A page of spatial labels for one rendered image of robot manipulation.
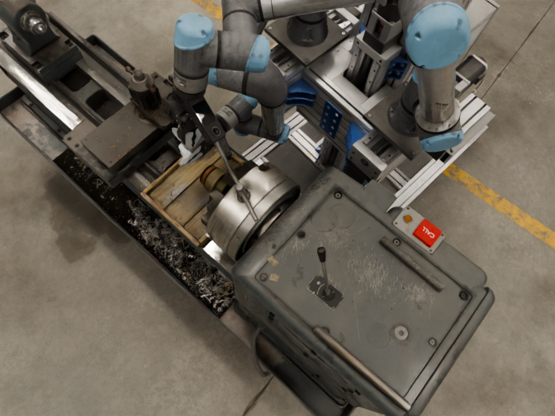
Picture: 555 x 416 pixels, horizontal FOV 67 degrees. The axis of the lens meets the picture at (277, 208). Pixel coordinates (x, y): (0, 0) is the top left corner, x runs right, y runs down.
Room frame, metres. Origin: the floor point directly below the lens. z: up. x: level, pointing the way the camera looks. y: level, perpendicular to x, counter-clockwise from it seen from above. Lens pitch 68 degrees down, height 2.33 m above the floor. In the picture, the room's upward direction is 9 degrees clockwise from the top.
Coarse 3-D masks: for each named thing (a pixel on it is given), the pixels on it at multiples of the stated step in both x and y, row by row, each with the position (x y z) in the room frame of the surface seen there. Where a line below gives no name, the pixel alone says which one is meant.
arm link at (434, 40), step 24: (408, 0) 0.71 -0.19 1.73; (432, 0) 0.69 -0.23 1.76; (456, 0) 0.70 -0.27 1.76; (408, 24) 0.67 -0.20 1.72; (432, 24) 0.64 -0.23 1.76; (456, 24) 0.64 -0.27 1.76; (408, 48) 0.63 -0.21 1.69; (432, 48) 0.63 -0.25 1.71; (456, 48) 0.63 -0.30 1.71; (432, 72) 0.66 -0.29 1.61; (432, 96) 0.67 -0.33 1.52; (432, 120) 0.68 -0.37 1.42; (456, 120) 0.69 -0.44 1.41; (432, 144) 0.65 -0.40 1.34; (456, 144) 0.68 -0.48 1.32
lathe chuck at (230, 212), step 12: (252, 168) 0.55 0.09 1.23; (276, 168) 0.59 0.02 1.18; (240, 180) 0.51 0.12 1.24; (252, 180) 0.51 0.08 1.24; (264, 180) 0.52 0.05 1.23; (276, 180) 0.53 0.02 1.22; (228, 192) 0.46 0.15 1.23; (252, 192) 0.47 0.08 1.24; (264, 192) 0.48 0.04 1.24; (228, 204) 0.43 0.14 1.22; (240, 204) 0.44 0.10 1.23; (252, 204) 0.44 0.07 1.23; (216, 216) 0.40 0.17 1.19; (228, 216) 0.40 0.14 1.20; (240, 216) 0.40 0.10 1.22; (216, 228) 0.38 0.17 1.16; (228, 228) 0.37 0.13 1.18; (216, 240) 0.35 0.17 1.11; (228, 240) 0.35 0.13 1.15
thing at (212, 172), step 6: (210, 168) 0.59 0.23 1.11; (216, 168) 0.59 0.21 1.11; (204, 174) 0.57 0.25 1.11; (210, 174) 0.57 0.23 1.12; (216, 174) 0.57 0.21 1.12; (222, 174) 0.57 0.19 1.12; (204, 180) 0.55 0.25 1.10; (210, 180) 0.55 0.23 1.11; (216, 180) 0.55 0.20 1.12; (222, 180) 0.55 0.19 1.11; (210, 186) 0.53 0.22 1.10; (216, 186) 0.54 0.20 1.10; (222, 186) 0.54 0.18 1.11; (228, 186) 0.56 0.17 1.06; (222, 192) 0.53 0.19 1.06
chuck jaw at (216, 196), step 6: (216, 192) 0.51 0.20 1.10; (210, 198) 0.50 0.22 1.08; (216, 198) 0.49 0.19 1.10; (210, 204) 0.47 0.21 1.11; (216, 204) 0.47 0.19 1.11; (210, 210) 0.45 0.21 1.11; (204, 216) 0.42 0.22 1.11; (210, 216) 0.43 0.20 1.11; (204, 222) 0.41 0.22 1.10; (210, 234) 0.37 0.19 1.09
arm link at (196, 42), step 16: (192, 16) 0.62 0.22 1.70; (176, 32) 0.58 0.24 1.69; (192, 32) 0.58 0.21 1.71; (208, 32) 0.59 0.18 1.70; (176, 48) 0.57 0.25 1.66; (192, 48) 0.56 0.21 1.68; (208, 48) 0.58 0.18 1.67; (176, 64) 0.56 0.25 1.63; (192, 64) 0.56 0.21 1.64; (208, 64) 0.56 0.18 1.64
